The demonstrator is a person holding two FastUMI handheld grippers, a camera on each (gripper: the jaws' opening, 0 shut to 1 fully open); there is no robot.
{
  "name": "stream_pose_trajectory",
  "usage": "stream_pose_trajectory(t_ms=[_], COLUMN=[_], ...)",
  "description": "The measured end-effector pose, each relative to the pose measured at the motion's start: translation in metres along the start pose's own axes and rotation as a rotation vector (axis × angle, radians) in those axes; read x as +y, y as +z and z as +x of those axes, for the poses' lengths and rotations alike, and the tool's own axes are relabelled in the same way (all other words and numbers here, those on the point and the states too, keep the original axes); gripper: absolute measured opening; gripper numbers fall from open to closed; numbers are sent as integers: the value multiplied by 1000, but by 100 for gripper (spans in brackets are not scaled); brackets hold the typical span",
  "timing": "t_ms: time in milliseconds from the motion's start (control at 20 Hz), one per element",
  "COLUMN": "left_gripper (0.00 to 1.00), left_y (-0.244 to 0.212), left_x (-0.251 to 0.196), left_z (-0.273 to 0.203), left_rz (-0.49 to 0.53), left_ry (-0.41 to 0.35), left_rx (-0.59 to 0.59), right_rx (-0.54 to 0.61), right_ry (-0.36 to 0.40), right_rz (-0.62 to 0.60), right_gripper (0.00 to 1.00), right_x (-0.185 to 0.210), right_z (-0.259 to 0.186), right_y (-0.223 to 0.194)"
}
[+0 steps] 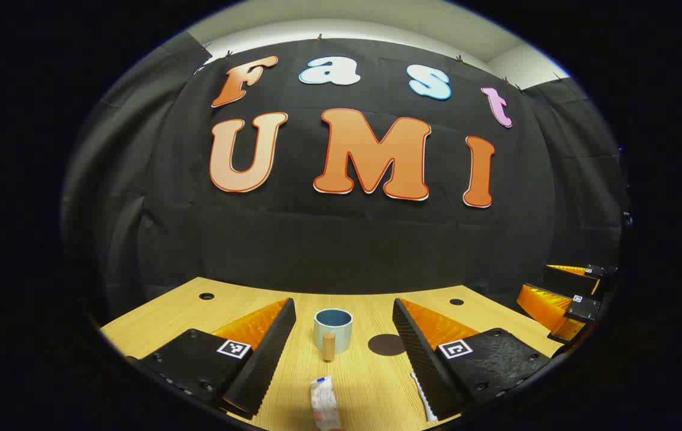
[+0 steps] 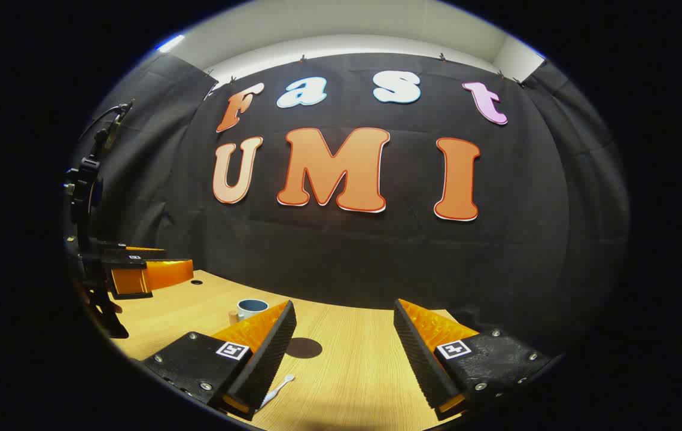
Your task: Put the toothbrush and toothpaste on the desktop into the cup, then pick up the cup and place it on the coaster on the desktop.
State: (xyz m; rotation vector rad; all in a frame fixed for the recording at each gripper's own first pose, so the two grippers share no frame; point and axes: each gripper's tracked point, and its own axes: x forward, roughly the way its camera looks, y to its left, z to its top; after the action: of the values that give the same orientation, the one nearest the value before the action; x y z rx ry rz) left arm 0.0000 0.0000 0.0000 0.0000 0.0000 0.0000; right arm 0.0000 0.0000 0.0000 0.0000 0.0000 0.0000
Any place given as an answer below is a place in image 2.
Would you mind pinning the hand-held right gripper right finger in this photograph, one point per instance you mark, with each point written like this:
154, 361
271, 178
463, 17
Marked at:
419, 359

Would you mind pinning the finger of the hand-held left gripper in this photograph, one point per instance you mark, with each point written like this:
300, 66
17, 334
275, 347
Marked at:
115, 248
155, 275

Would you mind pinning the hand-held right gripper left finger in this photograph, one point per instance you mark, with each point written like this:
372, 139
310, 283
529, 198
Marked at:
269, 359

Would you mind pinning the white toothbrush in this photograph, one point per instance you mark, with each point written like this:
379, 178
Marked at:
288, 378

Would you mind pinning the dark brown round coaster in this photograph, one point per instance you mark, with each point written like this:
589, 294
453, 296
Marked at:
305, 348

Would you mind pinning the wooden desktop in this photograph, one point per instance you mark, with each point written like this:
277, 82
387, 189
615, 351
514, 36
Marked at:
353, 371

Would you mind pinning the ceiling light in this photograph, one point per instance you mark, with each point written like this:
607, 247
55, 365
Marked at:
170, 43

